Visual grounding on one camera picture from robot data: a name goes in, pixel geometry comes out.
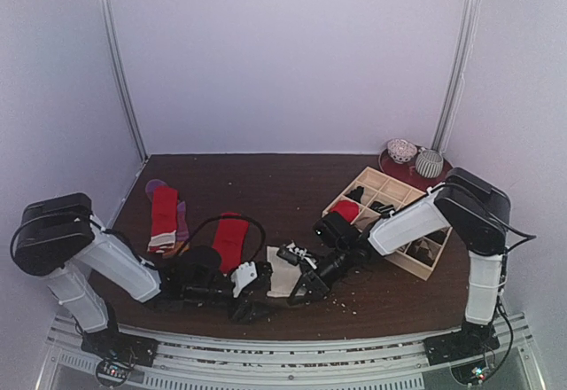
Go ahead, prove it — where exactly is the cream sock with brown toe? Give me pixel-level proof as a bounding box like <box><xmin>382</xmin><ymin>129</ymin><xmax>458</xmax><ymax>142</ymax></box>
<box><xmin>267</xmin><ymin>246</ymin><xmax>301</xmax><ymax>298</ymax></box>

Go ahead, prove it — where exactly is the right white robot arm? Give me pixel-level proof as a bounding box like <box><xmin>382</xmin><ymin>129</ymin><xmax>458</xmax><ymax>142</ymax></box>
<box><xmin>288</xmin><ymin>168</ymin><xmax>511</xmax><ymax>356</ymax></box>

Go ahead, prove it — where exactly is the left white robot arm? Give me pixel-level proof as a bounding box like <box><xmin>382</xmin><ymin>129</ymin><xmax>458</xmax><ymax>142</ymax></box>
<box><xmin>9</xmin><ymin>192</ymin><xmax>272</xmax><ymax>358</ymax></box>

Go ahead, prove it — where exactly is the tan sock roll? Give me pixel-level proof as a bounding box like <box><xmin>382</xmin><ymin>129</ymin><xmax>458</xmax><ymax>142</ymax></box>
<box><xmin>354</xmin><ymin>216</ymin><xmax>377</xmax><ymax>231</ymax></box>

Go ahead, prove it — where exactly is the black white striped sock roll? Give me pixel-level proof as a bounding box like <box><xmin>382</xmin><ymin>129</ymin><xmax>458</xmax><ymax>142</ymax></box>
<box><xmin>369</xmin><ymin>201</ymin><xmax>395</xmax><ymax>215</ymax></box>

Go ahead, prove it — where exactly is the red sock near centre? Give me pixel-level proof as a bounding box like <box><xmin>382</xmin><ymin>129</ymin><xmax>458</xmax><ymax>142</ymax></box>
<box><xmin>213</xmin><ymin>213</ymin><xmax>249</xmax><ymax>275</ymax></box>

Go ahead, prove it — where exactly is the rolled red sock in box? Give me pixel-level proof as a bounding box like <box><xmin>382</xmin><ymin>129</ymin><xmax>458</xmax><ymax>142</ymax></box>
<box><xmin>329</xmin><ymin>199</ymin><xmax>361</xmax><ymax>223</ymax></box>

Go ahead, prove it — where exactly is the purple orange striped sock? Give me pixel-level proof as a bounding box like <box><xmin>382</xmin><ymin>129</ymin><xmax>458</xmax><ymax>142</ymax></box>
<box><xmin>145</xmin><ymin>179</ymin><xmax>190</xmax><ymax>257</ymax></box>

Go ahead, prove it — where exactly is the black sock in box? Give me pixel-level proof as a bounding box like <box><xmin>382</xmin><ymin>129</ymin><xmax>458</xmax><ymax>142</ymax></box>
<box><xmin>346</xmin><ymin>185</ymin><xmax>365</xmax><ymax>204</ymax></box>

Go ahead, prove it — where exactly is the wooden compartment organiser box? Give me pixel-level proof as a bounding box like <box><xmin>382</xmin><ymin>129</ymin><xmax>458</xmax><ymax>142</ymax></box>
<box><xmin>322</xmin><ymin>167</ymin><xmax>452</xmax><ymax>281</ymax></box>

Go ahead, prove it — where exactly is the red sock with striped cuff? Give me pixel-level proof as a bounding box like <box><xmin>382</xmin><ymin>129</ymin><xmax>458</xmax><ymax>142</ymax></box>
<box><xmin>147</xmin><ymin>186</ymin><xmax>178</xmax><ymax>254</ymax></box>

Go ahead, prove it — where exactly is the dark red round plate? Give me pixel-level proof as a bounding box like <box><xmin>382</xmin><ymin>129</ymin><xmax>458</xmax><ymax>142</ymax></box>
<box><xmin>378</xmin><ymin>149</ymin><xmax>453</xmax><ymax>191</ymax></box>

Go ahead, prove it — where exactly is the patterned white bowl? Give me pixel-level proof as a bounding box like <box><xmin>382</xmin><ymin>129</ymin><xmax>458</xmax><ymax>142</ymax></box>
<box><xmin>386</xmin><ymin>138</ymin><xmax>418</xmax><ymax>164</ymax></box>

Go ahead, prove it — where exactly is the striped grey cup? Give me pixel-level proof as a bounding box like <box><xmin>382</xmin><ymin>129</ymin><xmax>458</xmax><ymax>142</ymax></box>
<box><xmin>415</xmin><ymin>149</ymin><xmax>444</xmax><ymax>179</ymax></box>

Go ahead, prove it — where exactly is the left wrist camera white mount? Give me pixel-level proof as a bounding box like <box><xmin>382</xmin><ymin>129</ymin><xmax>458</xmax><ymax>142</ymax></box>
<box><xmin>229</xmin><ymin>261</ymin><xmax>258</xmax><ymax>299</ymax></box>

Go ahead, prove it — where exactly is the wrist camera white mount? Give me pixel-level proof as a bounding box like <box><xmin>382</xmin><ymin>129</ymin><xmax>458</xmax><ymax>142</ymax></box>
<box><xmin>229</xmin><ymin>261</ymin><xmax>258</xmax><ymax>299</ymax></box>
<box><xmin>279</xmin><ymin>242</ymin><xmax>317</xmax><ymax>269</ymax></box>

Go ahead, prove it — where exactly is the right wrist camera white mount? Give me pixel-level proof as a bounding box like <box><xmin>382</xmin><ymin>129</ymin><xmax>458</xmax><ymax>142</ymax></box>
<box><xmin>279</xmin><ymin>242</ymin><xmax>317</xmax><ymax>269</ymax></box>

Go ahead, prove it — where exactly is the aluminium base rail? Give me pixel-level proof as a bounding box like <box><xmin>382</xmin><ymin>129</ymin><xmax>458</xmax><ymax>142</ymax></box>
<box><xmin>32</xmin><ymin>314</ymin><xmax>551</xmax><ymax>389</ymax></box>

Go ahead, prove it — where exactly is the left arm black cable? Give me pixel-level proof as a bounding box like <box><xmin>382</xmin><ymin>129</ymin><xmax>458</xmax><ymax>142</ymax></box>
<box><xmin>176</xmin><ymin>214</ymin><xmax>267</xmax><ymax>271</ymax></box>

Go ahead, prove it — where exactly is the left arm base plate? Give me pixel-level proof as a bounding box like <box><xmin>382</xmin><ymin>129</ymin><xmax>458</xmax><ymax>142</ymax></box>
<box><xmin>81</xmin><ymin>329</ymin><xmax>159</xmax><ymax>367</ymax></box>

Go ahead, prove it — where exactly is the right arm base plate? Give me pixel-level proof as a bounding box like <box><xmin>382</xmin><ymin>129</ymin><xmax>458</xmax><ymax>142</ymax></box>
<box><xmin>423</xmin><ymin>331</ymin><xmax>500</xmax><ymax>366</ymax></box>

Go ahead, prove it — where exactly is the right aluminium frame post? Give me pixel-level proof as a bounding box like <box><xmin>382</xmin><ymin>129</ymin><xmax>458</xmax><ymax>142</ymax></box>
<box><xmin>431</xmin><ymin>0</ymin><xmax>481</xmax><ymax>155</ymax></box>

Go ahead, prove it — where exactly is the aluminium frame post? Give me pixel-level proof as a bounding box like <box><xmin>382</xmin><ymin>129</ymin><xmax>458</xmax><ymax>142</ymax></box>
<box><xmin>431</xmin><ymin>0</ymin><xmax>481</xmax><ymax>155</ymax></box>
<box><xmin>98</xmin><ymin>0</ymin><xmax>149</xmax><ymax>163</ymax></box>

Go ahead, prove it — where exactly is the left aluminium frame post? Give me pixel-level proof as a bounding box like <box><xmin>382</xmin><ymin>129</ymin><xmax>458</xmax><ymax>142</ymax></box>
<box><xmin>98</xmin><ymin>0</ymin><xmax>149</xmax><ymax>163</ymax></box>

